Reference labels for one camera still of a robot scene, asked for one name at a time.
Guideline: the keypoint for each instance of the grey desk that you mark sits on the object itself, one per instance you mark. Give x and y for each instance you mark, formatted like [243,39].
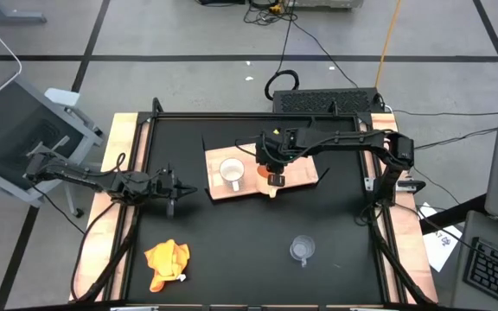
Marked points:
[474,221]

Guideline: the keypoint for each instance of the orange crumpled cloth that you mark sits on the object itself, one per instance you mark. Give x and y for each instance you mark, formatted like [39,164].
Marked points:
[167,261]

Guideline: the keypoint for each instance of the black aluminium table frame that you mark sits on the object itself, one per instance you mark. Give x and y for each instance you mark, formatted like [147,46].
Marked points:
[231,115]

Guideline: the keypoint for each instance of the grey equipment box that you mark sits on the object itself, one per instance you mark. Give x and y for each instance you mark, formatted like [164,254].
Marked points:
[327,3]

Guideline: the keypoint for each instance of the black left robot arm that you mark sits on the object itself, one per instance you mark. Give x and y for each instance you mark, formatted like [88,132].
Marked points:
[76,174]

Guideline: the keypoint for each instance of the black equipment box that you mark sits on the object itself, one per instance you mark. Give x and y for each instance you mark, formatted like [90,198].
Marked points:
[221,1]

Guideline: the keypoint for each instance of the white grey patterned mug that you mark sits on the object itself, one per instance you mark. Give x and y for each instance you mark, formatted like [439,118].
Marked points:
[231,169]

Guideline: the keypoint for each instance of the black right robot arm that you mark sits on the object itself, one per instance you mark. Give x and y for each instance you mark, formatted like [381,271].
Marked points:
[344,140]

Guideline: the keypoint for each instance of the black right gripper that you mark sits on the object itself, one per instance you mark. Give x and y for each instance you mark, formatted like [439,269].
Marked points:
[275,151]

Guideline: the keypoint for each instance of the black keyboard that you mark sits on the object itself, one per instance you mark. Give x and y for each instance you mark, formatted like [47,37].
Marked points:
[495,272]

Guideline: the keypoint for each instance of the grey metal bracket strip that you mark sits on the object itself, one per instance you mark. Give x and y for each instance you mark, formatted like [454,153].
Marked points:
[134,309]
[368,309]

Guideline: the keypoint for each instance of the grey mesh office chair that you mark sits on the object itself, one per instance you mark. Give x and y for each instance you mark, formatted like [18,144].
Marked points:
[7,121]

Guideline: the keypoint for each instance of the black desk leg bar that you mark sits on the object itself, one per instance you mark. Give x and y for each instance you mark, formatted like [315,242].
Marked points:
[452,213]

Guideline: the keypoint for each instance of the orange yellow ceramic mug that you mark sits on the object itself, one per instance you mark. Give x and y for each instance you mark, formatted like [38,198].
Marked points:
[265,188]

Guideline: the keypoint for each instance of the white paper sheet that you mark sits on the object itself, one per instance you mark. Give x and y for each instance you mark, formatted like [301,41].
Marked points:
[441,250]

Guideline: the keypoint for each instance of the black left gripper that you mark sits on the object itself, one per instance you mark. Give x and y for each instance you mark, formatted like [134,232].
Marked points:
[160,186]

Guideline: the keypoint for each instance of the black perforated computer case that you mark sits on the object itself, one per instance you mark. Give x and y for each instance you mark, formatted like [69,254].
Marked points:
[318,101]

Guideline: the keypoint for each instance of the grey metal table foot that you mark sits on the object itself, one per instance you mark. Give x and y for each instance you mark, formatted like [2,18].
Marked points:
[15,18]

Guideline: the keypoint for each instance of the yellow power plug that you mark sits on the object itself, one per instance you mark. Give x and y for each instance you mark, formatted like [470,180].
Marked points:
[276,8]

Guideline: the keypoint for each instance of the clear glass cup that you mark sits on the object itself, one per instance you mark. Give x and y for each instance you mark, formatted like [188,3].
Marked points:
[301,249]

